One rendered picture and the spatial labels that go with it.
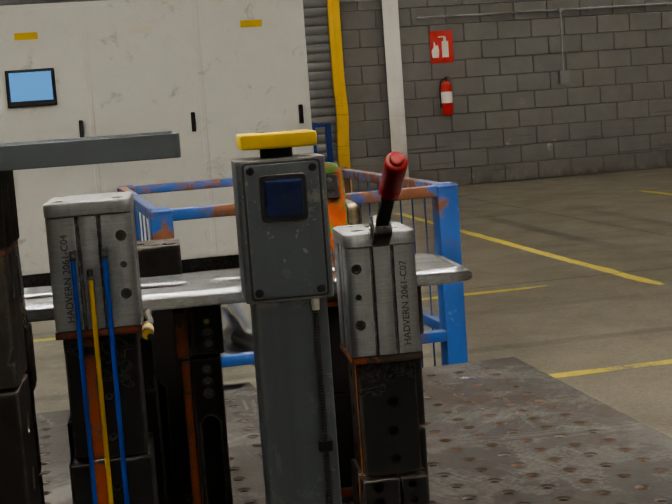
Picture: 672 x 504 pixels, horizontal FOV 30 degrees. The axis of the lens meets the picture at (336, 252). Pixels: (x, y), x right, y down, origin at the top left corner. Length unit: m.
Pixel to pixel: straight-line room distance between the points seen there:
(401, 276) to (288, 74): 8.21
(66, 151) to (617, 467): 0.93
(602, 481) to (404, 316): 0.50
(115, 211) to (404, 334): 0.29
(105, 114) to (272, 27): 1.37
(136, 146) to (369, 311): 0.32
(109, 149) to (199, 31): 8.33
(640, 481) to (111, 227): 0.76
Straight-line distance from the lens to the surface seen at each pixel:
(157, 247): 1.47
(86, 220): 1.13
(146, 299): 1.25
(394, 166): 1.03
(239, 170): 0.97
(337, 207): 1.48
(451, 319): 3.30
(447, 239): 3.27
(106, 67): 9.18
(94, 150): 0.93
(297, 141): 0.98
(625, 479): 1.59
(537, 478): 1.60
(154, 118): 9.20
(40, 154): 0.94
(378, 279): 1.15
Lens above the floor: 1.18
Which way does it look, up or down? 7 degrees down
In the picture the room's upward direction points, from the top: 4 degrees counter-clockwise
